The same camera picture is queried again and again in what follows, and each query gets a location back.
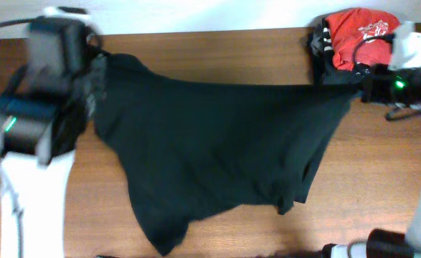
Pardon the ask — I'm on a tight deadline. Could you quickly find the black t-shirt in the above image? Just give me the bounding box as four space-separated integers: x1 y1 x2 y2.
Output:
94 54 359 255

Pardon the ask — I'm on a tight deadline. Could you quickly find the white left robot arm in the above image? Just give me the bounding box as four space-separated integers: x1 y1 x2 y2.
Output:
0 15 106 257

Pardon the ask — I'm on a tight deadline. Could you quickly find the dark grey shirt with logo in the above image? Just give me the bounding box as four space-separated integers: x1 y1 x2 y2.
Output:
306 24 362 86

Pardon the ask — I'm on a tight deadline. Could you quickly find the black white striped garment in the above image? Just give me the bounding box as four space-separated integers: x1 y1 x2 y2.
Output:
322 18 334 55

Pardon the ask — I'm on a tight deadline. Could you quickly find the red t-shirt with white logo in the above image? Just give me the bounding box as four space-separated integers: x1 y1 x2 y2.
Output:
326 8 400 71

